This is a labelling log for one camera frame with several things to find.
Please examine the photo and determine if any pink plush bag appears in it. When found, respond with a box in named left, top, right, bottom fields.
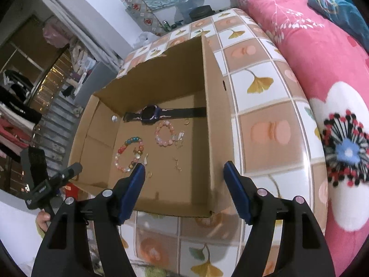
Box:
left=42, top=17, right=73, bottom=48

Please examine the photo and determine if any clear water jug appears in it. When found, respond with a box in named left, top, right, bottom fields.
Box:
left=176, top=0, right=199, bottom=21

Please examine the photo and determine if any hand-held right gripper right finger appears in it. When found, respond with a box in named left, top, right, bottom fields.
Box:
left=224, top=161, right=336, bottom=277

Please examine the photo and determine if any brown cardboard box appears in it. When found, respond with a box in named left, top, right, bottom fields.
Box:
left=68, top=35, right=244, bottom=219

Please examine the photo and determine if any ginkgo print table cover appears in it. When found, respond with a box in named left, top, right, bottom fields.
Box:
left=86, top=7, right=330, bottom=277

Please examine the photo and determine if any grey storage box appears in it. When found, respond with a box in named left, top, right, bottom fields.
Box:
left=73, top=60, right=122, bottom=114

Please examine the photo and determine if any black hanging garment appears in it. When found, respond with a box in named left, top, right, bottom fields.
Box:
left=0, top=69, right=43, bottom=128

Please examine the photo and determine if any dark round pot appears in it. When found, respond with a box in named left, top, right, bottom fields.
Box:
left=189, top=5, right=214, bottom=21

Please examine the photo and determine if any pink floral blanket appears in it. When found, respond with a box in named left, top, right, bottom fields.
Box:
left=235, top=0, right=369, bottom=277

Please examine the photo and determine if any striped floor mat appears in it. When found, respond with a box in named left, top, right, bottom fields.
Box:
left=30, top=92, right=84, bottom=177

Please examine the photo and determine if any red packet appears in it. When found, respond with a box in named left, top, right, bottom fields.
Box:
left=65, top=183, right=79, bottom=200

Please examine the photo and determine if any blue blanket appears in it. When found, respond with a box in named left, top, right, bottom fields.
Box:
left=307, top=0, right=367, bottom=31

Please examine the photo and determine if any open closet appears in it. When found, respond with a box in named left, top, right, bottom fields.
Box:
left=0, top=14, right=76, bottom=191

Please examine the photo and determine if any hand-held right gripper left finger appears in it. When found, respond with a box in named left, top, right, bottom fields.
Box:
left=31, top=162, right=146, bottom=277

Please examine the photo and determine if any person's left hand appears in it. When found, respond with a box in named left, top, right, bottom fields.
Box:
left=36, top=210, right=55, bottom=233

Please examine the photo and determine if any white plastic bag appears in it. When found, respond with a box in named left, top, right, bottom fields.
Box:
left=134, top=32, right=158, bottom=48

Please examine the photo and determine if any multicolour bead bracelet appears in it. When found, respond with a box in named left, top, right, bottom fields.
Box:
left=115, top=136, right=145, bottom=174

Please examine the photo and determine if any pink bead bracelet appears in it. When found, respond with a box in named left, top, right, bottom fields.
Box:
left=155, top=120, right=177, bottom=148

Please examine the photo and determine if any dark purple wrist watch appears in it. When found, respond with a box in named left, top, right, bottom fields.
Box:
left=123, top=104, right=207, bottom=125

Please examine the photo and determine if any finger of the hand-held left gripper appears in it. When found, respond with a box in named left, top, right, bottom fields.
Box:
left=49, top=162, right=84, bottom=190

